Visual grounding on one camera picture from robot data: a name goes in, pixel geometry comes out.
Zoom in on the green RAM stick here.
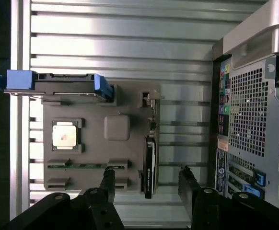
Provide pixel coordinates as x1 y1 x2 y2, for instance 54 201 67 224
47 163 126 169

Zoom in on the hard disk in blue caddy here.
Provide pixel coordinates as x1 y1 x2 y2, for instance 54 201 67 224
0 69 114 104

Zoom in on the silver CPU chip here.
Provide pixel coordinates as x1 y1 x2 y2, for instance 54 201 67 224
52 124 78 147

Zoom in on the open grey PC case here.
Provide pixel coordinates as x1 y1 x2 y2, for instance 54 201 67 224
211 0 279 210

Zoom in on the grey parts rack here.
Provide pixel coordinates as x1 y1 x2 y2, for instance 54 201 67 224
40 83 162 193

